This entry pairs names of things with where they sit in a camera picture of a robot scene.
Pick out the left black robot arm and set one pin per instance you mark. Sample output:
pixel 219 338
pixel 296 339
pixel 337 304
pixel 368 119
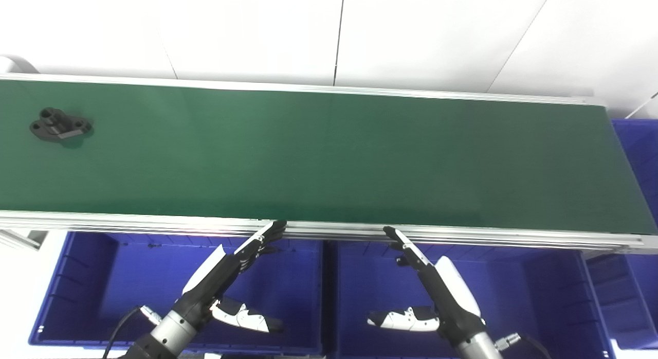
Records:
pixel 164 333

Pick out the green conveyor belt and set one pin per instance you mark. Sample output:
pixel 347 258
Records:
pixel 329 158
pixel 154 221

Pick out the aluminium conveyor leg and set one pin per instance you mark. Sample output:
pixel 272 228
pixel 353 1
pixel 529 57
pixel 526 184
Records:
pixel 20 238

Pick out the black flanged machine part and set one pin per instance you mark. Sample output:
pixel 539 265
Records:
pixel 56 126

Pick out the grey conveyor motor cover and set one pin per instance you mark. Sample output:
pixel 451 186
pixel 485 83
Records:
pixel 15 66

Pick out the blue plastic bin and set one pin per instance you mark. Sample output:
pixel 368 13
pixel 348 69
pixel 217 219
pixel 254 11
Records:
pixel 642 158
pixel 77 297
pixel 540 307

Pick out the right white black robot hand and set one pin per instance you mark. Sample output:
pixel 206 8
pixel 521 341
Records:
pixel 452 297

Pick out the thin white black rod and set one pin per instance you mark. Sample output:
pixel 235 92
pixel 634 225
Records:
pixel 649 99

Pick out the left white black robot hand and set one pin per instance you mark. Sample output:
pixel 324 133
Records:
pixel 205 284

